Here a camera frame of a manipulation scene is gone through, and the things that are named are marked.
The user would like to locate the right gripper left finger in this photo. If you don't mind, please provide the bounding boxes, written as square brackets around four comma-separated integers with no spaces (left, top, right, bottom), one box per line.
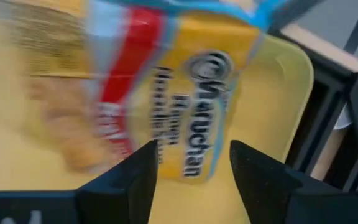
[76,140,158,224]

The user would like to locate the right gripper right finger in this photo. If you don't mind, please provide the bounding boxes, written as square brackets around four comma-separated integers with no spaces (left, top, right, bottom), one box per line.
[230,140,304,224]

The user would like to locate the yellow plastic bin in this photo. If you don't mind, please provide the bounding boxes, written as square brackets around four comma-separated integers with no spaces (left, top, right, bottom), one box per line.
[0,0,316,224]

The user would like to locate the black aluminium table frame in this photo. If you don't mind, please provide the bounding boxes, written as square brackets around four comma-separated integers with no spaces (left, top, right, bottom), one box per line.
[267,0,358,192]

